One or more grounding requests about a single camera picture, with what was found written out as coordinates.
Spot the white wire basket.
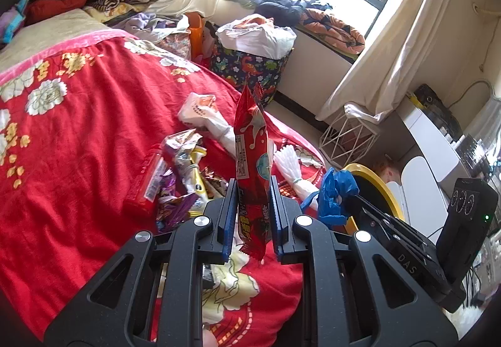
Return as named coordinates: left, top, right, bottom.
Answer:
left=319, top=104, right=380, bottom=171

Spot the lilac cloth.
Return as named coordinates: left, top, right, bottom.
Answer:
left=129, top=12, right=189, bottom=38

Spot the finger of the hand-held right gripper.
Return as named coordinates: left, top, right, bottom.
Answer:
left=346, top=194, right=393, bottom=221

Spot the arched mirror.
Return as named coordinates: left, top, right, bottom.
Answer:
left=466, top=92, right=501, bottom=160

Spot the orange patterned cushion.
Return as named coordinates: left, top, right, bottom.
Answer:
left=299, top=8, right=366, bottom=56

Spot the clear cosmetics organizer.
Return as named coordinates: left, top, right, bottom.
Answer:
left=456, top=132, right=501, bottom=179

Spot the silver purple snack wrapper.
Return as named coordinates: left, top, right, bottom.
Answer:
left=161, top=128, right=204, bottom=171

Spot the white fluffy rug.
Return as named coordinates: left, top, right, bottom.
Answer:
left=450, top=302, right=480, bottom=334

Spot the blue plastic bag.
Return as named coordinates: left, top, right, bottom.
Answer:
left=301, top=167, right=360, bottom=231

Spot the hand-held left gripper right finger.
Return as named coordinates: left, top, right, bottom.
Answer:
left=269, top=177, right=458, bottom=347

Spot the white tied bag orange print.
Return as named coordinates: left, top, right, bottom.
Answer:
left=178, top=92, right=235, bottom=154

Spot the beige blanket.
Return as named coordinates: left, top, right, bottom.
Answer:
left=0, top=8, right=114, bottom=62

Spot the cardboard box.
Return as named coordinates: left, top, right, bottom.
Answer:
left=372, top=159, right=400, bottom=185

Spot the dark jacket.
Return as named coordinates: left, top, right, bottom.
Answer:
left=245, top=0, right=325, bottom=24

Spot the yellow-rimmed black trash bin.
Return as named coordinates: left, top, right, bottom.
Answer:
left=340, top=163, right=405, bottom=234

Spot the red floral blanket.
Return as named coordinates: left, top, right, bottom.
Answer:
left=0, top=28, right=327, bottom=344

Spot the dinosaur print storage bin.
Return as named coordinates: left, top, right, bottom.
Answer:
left=209, top=44, right=294, bottom=107

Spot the black device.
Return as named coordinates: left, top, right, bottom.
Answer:
left=413, top=84, right=462, bottom=136

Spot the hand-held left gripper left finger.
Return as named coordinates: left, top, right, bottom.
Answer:
left=44, top=178, right=239, bottom=347

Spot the floral tote bag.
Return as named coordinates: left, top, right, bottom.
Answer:
left=157, top=32, right=192, bottom=60

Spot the grey cable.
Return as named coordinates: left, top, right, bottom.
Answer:
left=448, top=79, right=494, bottom=109

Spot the white plastic bag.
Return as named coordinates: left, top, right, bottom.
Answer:
left=216, top=16, right=298, bottom=58

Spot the white tied bag fringed end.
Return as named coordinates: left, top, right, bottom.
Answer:
left=274, top=145, right=319, bottom=210

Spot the red snack packet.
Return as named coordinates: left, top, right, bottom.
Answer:
left=234, top=84, right=275, bottom=263

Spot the red rectangular packet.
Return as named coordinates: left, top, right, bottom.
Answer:
left=124, top=153, right=167, bottom=216

